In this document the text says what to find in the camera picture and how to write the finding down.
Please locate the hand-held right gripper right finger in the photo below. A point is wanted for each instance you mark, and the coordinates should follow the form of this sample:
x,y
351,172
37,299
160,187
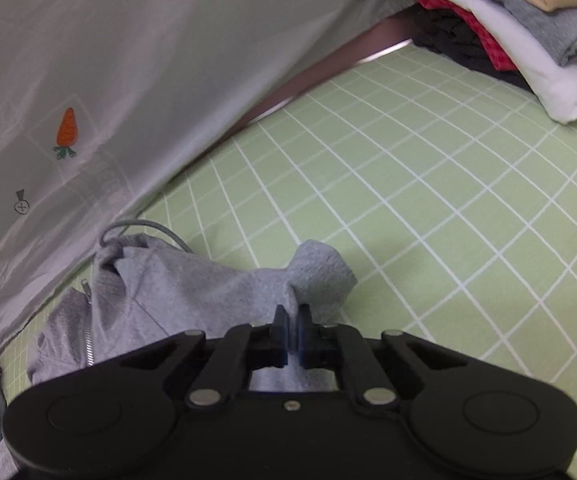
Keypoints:
x,y
304,340

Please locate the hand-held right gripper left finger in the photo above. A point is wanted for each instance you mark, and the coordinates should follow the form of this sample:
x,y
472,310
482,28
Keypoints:
x,y
282,340

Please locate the grey zip hoodie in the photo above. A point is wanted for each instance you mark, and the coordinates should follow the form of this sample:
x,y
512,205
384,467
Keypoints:
x,y
178,290

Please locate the stack of folded clothes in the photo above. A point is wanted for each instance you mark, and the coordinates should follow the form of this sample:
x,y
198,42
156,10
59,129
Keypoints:
x,y
543,77

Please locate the grey carrot print quilt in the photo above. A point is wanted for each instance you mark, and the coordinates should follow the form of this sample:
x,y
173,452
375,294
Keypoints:
x,y
118,60

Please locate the black folded garment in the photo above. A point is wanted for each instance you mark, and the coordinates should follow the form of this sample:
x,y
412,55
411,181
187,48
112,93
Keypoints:
x,y
448,35

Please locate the red folded garment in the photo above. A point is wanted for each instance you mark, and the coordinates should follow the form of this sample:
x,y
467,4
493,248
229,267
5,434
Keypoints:
x,y
473,25

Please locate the grey folded garment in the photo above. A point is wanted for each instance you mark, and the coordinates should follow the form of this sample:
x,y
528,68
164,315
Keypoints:
x,y
543,25

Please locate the brown bed rail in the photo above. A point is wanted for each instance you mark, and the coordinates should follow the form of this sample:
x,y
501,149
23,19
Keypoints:
x,y
328,67

